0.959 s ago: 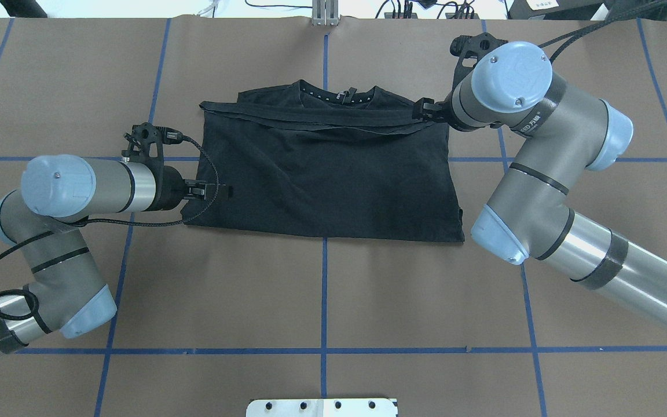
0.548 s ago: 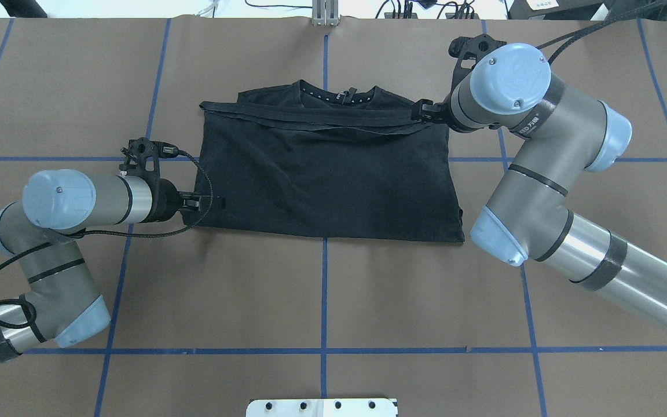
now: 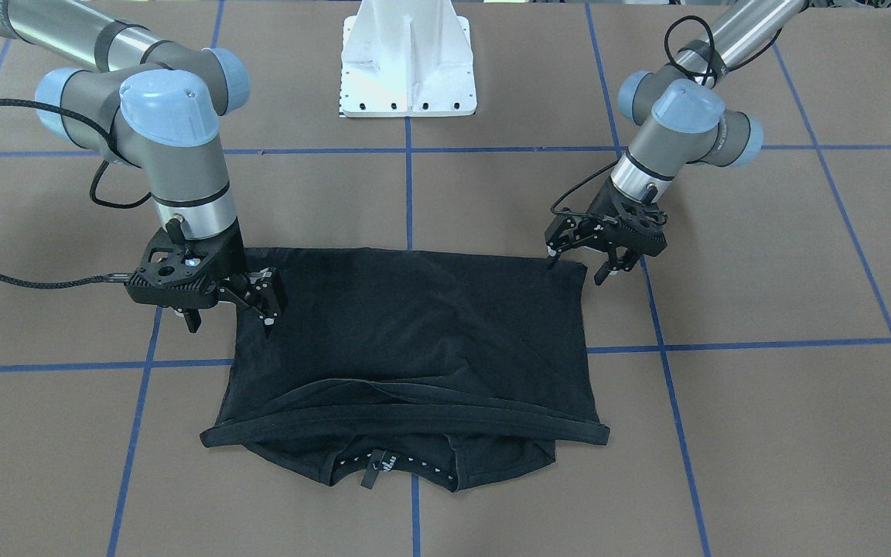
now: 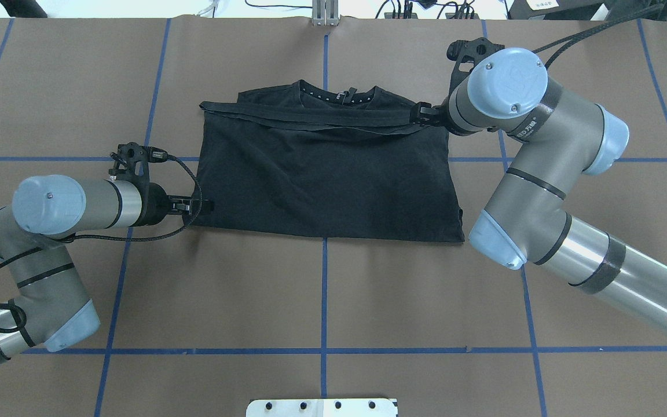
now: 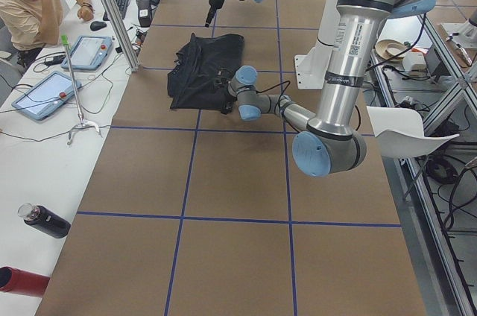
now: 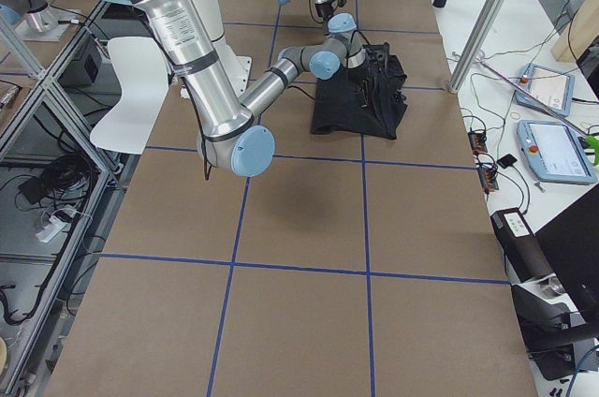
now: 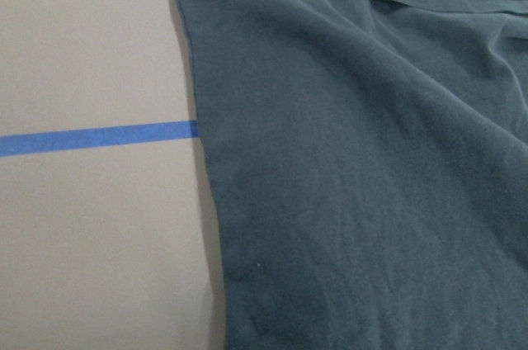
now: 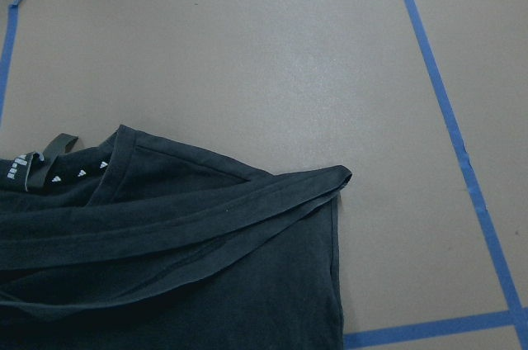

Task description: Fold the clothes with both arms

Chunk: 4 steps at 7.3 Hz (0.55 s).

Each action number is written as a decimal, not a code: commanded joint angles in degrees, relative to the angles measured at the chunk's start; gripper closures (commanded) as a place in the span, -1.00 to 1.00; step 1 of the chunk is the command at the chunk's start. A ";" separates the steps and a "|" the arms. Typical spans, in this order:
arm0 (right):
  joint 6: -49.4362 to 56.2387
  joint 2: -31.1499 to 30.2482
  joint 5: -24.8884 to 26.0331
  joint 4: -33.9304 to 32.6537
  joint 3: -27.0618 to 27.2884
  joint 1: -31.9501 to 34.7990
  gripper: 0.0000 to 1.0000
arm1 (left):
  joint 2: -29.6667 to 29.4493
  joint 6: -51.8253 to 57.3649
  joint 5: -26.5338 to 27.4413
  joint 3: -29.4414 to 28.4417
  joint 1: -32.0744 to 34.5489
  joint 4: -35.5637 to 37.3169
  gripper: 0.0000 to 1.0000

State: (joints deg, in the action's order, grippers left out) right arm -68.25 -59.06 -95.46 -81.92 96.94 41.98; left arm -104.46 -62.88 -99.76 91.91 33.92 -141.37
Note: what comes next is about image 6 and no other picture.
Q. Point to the teach pendant tablet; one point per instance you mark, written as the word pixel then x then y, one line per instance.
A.
pixel 549 86
pixel 554 154

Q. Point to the brown paper table cover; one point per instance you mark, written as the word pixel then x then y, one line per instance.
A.
pixel 351 267

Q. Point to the aluminium frame post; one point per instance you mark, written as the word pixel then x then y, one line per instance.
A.
pixel 478 35

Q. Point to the white power strip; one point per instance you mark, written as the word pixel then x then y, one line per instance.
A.
pixel 57 222

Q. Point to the far teach pendant tablet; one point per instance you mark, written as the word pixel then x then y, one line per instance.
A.
pixel 549 86

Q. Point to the black graphic t-shirt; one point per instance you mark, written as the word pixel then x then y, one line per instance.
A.
pixel 371 106

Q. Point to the orange circuit board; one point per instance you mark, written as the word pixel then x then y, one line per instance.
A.
pixel 487 178
pixel 478 142

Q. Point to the black label box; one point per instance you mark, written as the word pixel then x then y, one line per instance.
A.
pixel 519 244

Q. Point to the near teach pendant tablet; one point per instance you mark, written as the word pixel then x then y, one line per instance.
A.
pixel 554 154

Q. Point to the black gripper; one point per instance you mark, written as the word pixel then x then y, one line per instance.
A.
pixel 322 10
pixel 360 74

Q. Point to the black monitor with stand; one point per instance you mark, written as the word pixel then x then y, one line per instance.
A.
pixel 555 338

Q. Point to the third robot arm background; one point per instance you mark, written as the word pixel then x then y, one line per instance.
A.
pixel 34 20

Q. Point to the white plastic chair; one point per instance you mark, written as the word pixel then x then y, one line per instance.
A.
pixel 142 73

